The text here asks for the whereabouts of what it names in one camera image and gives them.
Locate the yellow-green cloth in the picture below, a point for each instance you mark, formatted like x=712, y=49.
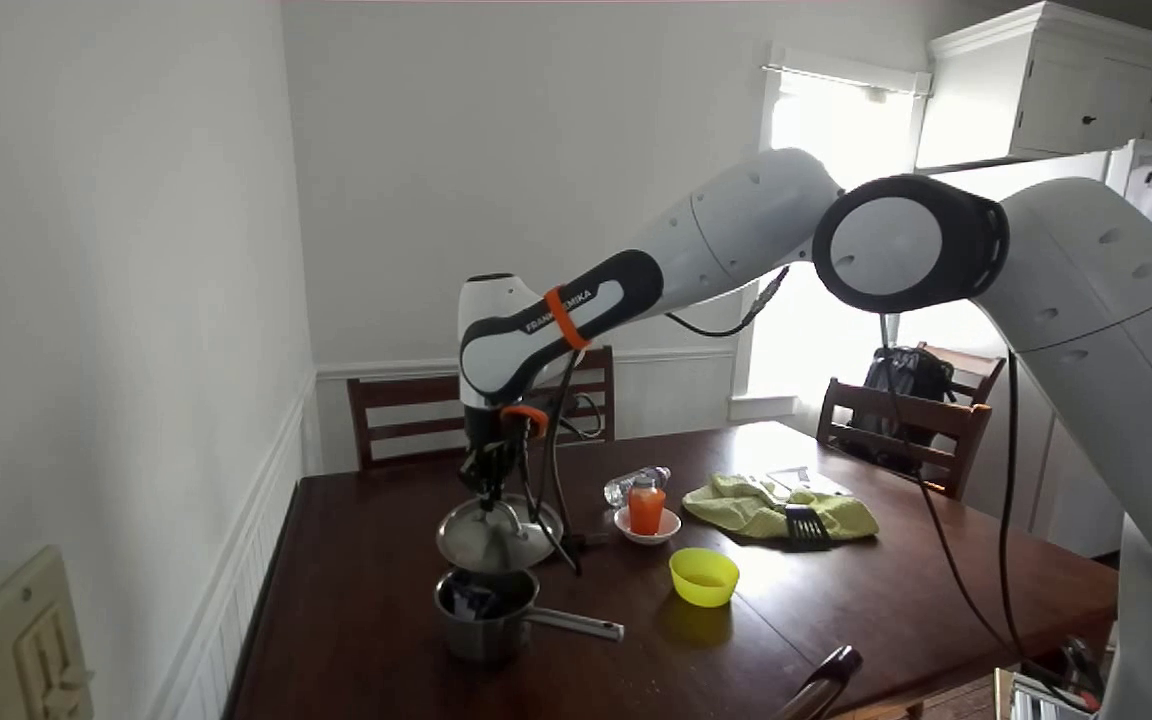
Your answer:
x=751, y=512

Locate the bright window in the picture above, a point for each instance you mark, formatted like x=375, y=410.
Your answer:
x=842, y=124

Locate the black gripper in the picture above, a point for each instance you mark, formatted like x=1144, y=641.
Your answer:
x=500, y=451

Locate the small steel pot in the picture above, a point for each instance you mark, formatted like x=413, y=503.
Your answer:
x=478, y=626

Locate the small white saucer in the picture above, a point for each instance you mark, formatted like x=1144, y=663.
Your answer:
x=648, y=538

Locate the dark wooden slat-back chair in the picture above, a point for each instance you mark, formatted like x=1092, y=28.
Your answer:
x=820, y=674
x=397, y=396
x=897, y=418

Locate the white cabinet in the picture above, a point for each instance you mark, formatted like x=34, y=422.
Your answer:
x=1059, y=80

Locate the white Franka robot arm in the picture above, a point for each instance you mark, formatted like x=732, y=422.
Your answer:
x=1111, y=333

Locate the black bag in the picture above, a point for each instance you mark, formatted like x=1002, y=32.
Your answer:
x=908, y=375

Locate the beige wall switch plate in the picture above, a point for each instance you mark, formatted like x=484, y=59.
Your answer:
x=19, y=646

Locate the yellow-green plastic bowl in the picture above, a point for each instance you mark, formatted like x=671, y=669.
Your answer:
x=706, y=583

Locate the clear plastic water bottle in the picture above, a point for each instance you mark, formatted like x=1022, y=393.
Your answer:
x=618, y=481

